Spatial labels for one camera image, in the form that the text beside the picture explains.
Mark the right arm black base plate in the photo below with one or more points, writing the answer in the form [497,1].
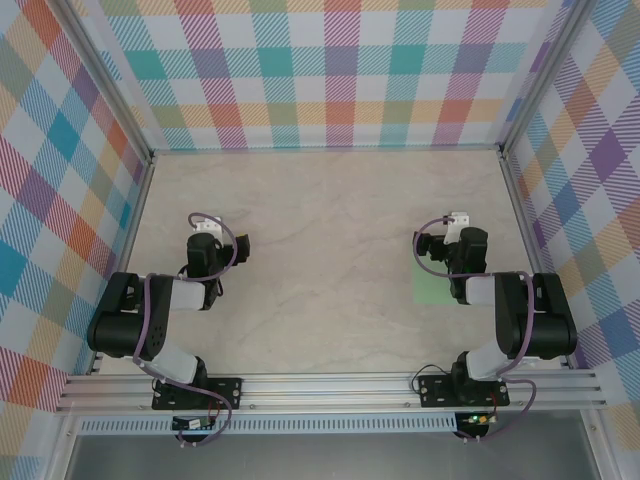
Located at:
[430,392]

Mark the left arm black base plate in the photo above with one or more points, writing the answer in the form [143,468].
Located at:
[227,390]

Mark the green paper sheet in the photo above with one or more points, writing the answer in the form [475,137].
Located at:
[431,290]

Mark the aluminium table edge rail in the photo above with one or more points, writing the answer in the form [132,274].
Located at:
[530,240]
[132,235]

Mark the wide aluminium mounting rail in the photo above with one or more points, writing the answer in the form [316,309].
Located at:
[325,392]

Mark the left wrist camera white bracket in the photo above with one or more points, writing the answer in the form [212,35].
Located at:
[207,223]

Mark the grey metal panel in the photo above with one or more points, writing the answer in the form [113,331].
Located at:
[325,457]

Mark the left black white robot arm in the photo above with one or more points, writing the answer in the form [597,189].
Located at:
[120,330]

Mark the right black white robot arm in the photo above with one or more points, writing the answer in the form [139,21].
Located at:
[550,325]

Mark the thin aluminium table edge strip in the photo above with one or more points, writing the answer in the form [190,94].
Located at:
[325,148]

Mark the aluminium frame post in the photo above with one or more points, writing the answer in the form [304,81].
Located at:
[545,75]
[100,75]

